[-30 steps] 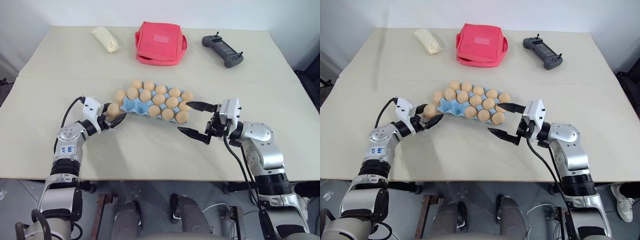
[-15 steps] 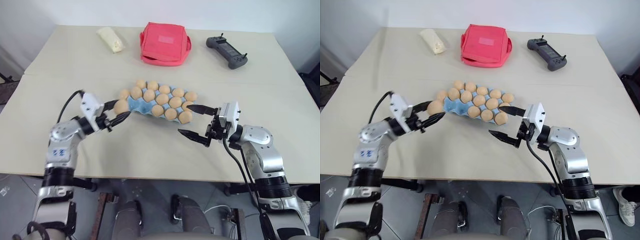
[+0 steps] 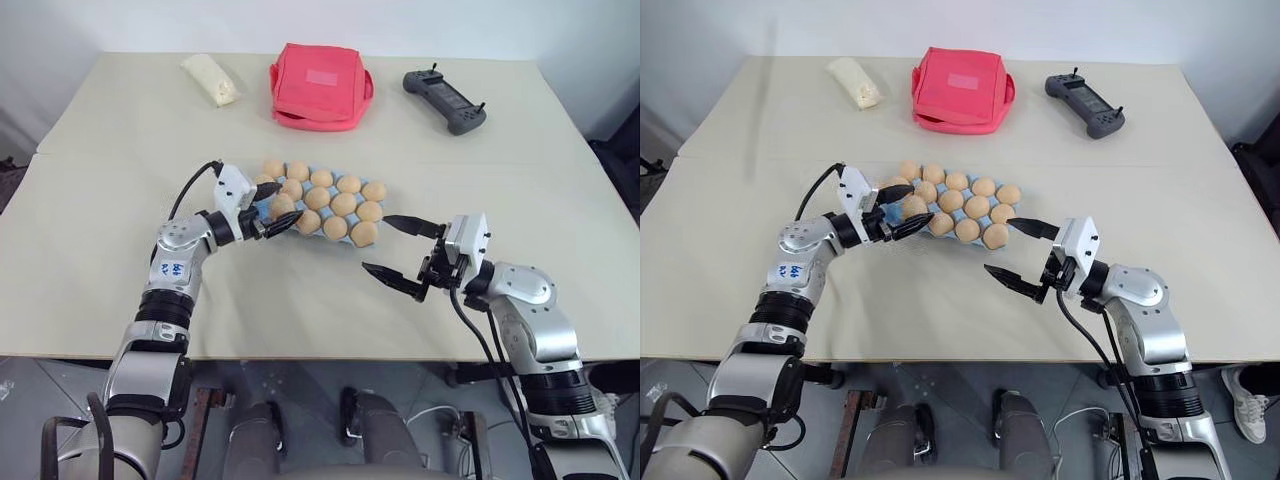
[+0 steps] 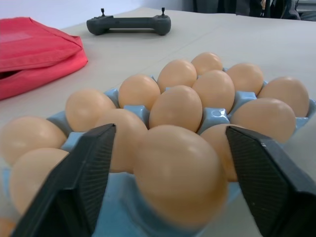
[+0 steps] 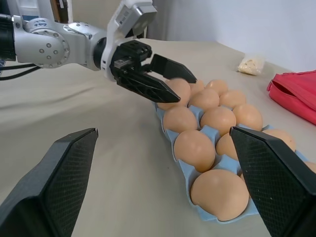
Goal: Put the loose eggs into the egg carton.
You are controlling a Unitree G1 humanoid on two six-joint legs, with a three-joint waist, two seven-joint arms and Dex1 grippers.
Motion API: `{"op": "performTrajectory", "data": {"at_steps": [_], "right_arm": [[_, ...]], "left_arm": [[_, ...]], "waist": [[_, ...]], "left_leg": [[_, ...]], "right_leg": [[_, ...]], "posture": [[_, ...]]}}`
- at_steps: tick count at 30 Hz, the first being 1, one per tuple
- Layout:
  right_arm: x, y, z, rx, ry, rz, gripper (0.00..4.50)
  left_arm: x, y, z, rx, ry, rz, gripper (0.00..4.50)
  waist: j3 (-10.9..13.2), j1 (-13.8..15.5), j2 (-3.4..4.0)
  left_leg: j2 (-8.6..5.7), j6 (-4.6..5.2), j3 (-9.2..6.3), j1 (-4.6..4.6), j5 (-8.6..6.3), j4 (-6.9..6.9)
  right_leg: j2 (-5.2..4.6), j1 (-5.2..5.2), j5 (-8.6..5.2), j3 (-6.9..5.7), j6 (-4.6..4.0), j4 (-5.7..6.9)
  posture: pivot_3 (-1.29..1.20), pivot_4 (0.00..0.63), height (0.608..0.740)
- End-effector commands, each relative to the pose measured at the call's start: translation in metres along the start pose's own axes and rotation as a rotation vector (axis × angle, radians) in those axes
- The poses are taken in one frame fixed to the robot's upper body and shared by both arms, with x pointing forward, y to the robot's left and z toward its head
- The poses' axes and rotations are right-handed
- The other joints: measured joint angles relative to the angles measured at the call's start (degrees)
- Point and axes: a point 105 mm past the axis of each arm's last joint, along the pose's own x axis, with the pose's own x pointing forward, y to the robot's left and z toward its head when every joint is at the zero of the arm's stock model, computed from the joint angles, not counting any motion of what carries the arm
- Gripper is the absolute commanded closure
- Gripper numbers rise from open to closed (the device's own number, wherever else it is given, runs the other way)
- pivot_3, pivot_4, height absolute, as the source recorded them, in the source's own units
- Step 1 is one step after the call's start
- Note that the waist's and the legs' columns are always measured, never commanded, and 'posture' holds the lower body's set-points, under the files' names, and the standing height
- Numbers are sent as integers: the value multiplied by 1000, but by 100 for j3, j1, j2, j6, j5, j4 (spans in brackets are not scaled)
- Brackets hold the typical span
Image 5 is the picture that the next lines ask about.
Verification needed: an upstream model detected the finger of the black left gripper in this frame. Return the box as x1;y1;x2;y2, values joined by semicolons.
115;71;181;103
147;54;198;84

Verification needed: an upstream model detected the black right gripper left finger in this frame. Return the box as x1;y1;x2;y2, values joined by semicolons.
0;127;100;237

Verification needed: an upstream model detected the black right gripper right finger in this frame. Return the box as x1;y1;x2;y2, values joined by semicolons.
229;126;316;237

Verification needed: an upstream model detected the brown egg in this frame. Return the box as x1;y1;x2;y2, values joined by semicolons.
189;80;205;96
200;106;237;137
205;79;229;96
190;169;250;222
157;78;192;111
232;103;264;132
162;106;198;134
215;132;239;161
304;161;316;174
262;128;297;152
188;88;220;112
219;89;247;110
173;129;216;173

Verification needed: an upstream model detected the blue egg tray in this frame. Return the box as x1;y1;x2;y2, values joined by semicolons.
153;100;316;222

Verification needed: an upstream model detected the clear plastic snack bag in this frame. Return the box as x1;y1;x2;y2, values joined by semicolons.
237;52;266;76

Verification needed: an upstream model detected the red fabric bag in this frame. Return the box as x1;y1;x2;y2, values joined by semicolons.
266;70;316;125

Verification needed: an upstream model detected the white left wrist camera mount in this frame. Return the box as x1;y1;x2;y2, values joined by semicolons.
100;0;158;82

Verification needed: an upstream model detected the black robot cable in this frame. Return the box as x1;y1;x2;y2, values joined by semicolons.
0;66;41;81
0;63;38;70

